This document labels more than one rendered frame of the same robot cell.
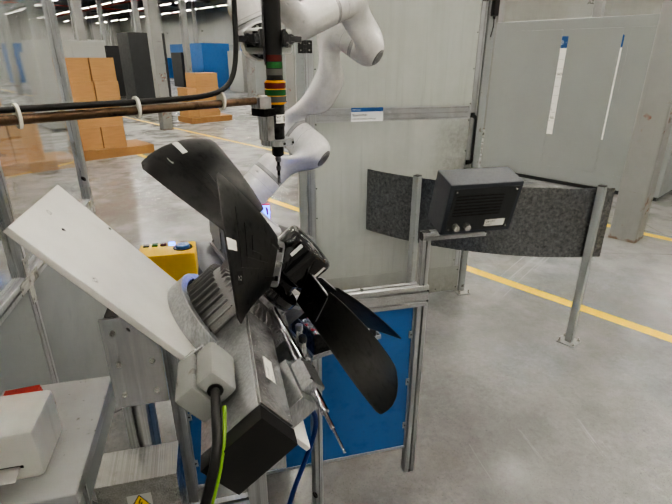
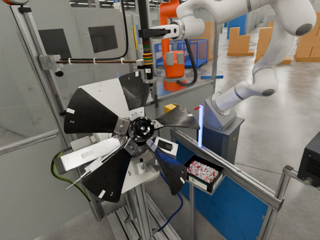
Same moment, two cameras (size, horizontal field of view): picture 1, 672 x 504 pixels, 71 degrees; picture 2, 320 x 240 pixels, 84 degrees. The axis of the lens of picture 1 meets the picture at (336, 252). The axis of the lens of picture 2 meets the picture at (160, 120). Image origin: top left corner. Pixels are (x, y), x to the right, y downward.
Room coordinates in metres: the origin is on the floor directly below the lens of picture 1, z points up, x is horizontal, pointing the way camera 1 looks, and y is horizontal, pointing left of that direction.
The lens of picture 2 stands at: (0.80, -0.68, 1.66)
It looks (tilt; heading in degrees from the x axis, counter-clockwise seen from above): 28 degrees down; 73
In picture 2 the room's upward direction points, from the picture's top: 5 degrees counter-clockwise
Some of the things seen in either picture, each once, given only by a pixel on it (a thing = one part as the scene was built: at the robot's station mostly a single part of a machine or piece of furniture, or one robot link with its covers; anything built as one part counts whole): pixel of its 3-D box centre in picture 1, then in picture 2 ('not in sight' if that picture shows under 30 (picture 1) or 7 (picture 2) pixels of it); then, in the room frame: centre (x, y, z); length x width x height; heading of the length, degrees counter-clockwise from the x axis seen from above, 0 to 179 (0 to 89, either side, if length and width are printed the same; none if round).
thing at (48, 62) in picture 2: not in sight; (50, 62); (0.55, 0.53, 1.52); 0.10 x 0.07 x 0.09; 139
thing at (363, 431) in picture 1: (303, 397); (208, 194); (1.39, 0.12, 0.45); 0.82 x 0.02 x 0.66; 104
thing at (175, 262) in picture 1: (169, 264); (175, 113); (1.30, 0.50, 1.02); 0.16 x 0.10 x 0.11; 104
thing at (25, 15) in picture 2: not in sight; (46, 68); (0.51, 0.57, 1.48); 0.05 x 0.03 x 0.62; 49
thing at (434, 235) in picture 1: (453, 233); (315, 185); (1.52, -0.40, 1.04); 0.24 x 0.03 x 0.03; 104
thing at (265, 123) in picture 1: (273, 120); (147, 70); (1.01, 0.13, 1.47); 0.09 x 0.07 x 0.10; 139
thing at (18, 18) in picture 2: not in sight; (72, 145); (0.47, 0.60, 0.90); 0.08 x 0.06 x 1.80; 49
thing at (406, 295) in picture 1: (301, 308); (211, 157); (1.39, 0.12, 0.82); 0.90 x 0.04 x 0.08; 104
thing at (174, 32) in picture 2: (265, 40); (165, 31); (1.12, 0.15, 1.63); 0.11 x 0.10 x 0.07; 14
